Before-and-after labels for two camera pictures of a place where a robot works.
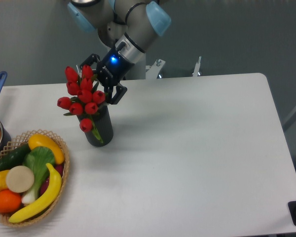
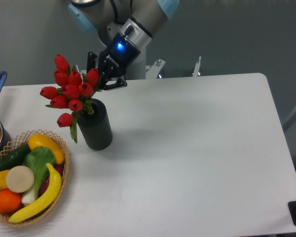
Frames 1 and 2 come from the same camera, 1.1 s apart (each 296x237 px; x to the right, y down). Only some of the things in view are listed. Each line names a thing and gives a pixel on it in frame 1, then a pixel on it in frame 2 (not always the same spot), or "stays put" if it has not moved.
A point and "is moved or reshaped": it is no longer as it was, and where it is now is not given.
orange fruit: x=6 y=201 stays put
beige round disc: x=19 y=179 stays put
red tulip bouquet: x=84 y=101 is moved or reshaped
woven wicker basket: x=14 y=145 stays put
